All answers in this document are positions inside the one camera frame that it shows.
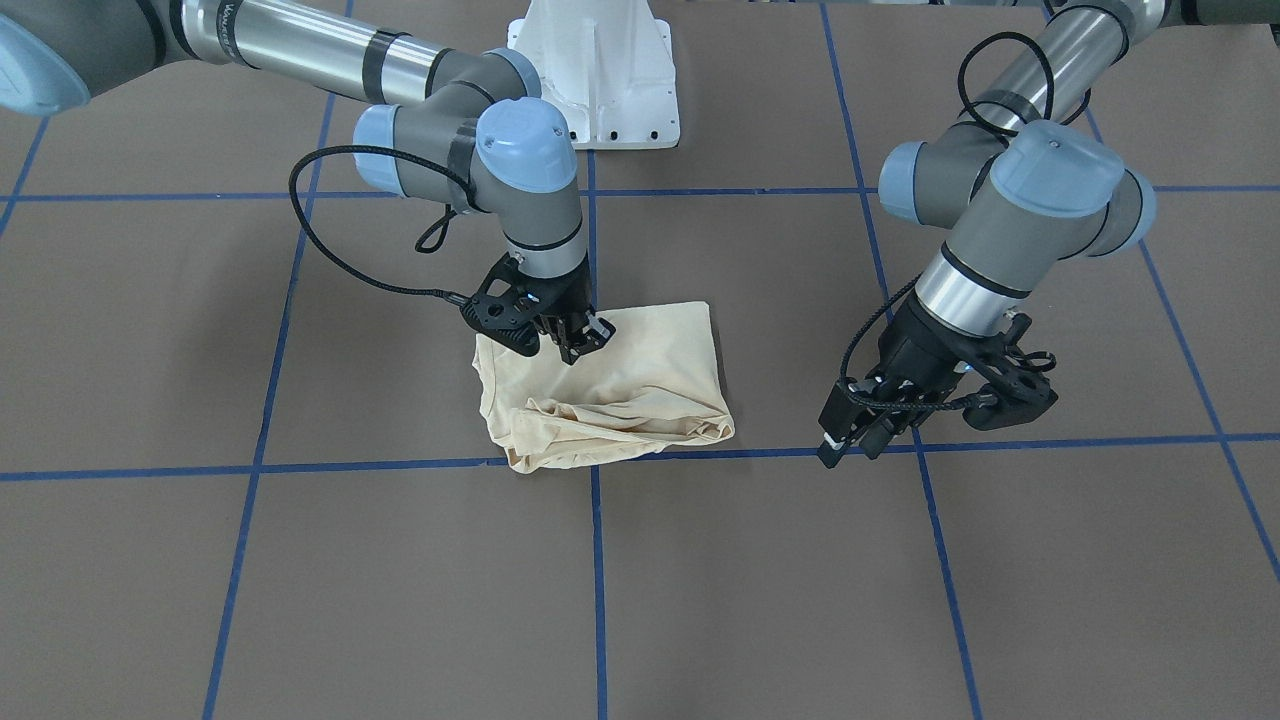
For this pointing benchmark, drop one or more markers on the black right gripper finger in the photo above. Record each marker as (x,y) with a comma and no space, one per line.
(580,334)

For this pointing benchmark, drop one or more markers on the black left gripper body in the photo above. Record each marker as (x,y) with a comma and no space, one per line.
(910,352)

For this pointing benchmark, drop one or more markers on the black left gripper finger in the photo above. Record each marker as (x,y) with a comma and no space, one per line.
(880,433)
(845,421)

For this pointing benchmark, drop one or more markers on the pale yellow long-sleeve shirt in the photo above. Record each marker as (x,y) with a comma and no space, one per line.
(656,384)

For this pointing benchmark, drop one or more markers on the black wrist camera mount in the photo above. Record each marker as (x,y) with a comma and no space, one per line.
(1017,390)
(505,306)

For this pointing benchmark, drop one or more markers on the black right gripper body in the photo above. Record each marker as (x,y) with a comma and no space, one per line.
(567,300)

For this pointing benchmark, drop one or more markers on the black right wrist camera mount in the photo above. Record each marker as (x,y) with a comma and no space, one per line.
(505,306)

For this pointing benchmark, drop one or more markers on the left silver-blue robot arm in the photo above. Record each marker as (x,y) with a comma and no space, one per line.
(1017,189)

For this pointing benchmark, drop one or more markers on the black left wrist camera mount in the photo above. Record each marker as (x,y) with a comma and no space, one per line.
(1017,390)

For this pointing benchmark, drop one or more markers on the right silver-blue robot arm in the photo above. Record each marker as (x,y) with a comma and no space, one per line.
(470,131)

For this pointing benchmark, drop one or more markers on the brown gridded table mat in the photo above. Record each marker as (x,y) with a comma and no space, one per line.
(238,483)

